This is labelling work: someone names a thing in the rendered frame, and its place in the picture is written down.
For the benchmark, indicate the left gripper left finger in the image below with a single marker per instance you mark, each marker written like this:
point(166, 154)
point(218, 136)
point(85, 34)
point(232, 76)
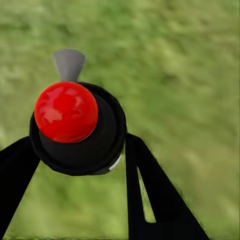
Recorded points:
point(18, 162)

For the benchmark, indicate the pesticide atomizer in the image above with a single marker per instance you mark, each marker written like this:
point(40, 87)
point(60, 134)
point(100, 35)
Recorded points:
point(78, 129)

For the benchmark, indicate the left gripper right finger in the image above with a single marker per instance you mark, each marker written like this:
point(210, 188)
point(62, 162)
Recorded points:
point(174, 219)

